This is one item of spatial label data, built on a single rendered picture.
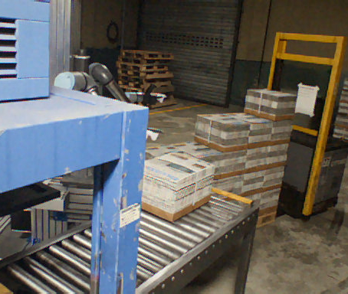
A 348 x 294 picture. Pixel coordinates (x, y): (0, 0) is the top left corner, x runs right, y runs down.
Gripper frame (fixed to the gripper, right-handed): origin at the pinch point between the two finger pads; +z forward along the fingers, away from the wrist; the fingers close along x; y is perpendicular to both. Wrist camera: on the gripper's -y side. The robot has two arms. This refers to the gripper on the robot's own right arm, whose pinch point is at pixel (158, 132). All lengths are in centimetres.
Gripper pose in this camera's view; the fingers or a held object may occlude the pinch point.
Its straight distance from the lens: 185.9
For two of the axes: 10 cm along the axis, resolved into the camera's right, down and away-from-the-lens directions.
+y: -1.6, 9.7, 1.7
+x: -4.2, 0.8, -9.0
